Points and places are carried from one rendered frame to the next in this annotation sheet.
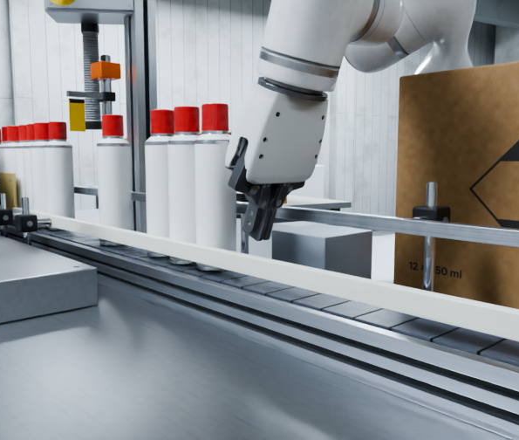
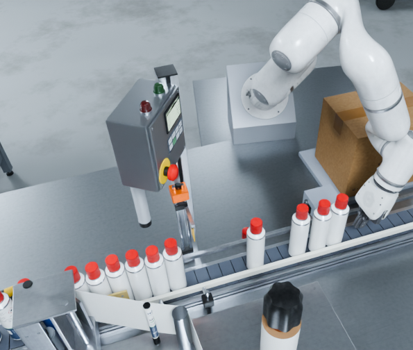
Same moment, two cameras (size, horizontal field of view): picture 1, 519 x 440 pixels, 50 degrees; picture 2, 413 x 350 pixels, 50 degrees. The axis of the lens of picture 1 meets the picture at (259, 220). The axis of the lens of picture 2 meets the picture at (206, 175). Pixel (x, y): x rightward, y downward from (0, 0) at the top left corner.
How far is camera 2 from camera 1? 1.51 m
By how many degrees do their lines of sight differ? 65
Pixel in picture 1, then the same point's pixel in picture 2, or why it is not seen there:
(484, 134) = not seen: hidden behind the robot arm
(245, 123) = (387, 206)
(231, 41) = not seen: outside the picture
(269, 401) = not seen: outside the picture
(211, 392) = not seen: outside the picture
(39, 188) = (165, 280)
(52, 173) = (181, 267)
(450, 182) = (372, 164)
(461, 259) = not seen: hidden behind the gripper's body
